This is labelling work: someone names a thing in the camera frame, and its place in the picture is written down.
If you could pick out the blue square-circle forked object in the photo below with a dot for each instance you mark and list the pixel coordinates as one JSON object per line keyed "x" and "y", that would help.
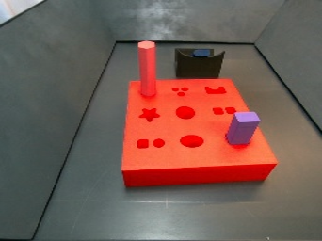
{"x": 200, "y": 53}

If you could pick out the red fixture board with holes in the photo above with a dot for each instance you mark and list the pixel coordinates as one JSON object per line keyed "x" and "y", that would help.
{"x": 175, "y": 145}

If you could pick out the black curved holder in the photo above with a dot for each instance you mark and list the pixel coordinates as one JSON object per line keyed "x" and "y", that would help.
{"x": 197, "y": 67}

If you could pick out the purple rectangular peg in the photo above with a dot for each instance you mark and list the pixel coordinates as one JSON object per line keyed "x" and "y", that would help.
{"x": 241, "y": 128}

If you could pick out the red hexagonal peg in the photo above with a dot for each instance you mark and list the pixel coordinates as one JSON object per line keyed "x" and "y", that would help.
{"x": 147, "y": 68}

